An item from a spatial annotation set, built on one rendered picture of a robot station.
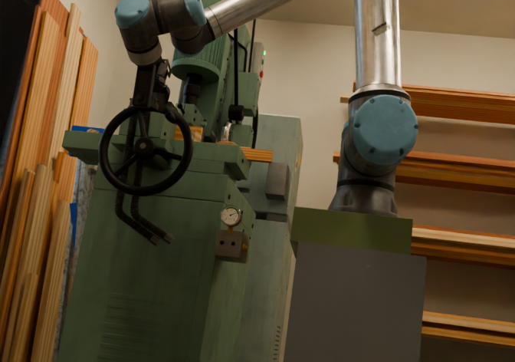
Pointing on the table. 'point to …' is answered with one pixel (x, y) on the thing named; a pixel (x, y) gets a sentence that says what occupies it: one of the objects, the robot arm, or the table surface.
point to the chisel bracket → (193, 116)
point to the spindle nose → (191, 88)
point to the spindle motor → (205, 60)
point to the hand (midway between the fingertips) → (159, 110)
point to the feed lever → (237, 112)
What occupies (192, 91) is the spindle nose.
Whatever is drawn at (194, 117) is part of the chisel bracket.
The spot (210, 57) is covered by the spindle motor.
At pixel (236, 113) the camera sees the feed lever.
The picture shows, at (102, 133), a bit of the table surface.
